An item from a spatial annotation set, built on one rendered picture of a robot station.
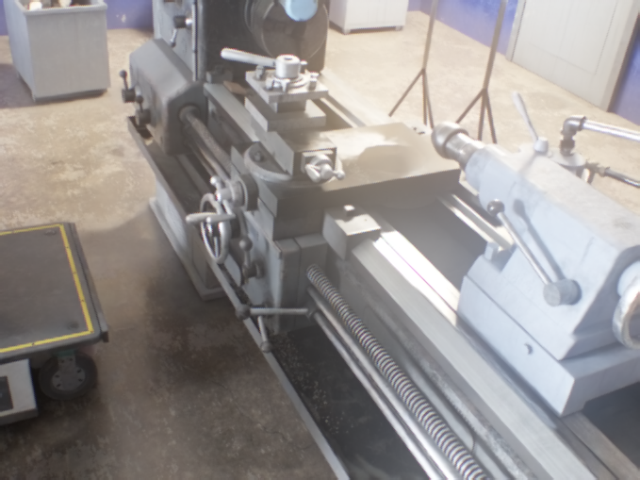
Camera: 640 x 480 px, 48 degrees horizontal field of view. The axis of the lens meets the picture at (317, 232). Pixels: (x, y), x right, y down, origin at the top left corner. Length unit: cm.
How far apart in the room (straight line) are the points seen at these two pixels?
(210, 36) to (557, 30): 357
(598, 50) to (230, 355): 367
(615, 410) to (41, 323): 164
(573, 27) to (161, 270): 363
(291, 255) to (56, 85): 303
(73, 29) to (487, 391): 361
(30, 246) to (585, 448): 198
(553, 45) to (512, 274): 435
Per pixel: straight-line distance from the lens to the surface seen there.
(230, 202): 188
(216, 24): 260
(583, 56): 554
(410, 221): 212
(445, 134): 173
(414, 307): 160
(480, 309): 154
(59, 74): 461
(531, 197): 147
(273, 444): 238
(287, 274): 184
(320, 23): 252
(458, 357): 151
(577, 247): 140
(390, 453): 187
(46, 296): 247
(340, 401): 197
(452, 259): 199
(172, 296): 294
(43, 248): 270
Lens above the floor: 181
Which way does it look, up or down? 33 degrees down
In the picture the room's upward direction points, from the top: 6 degrees clockwise
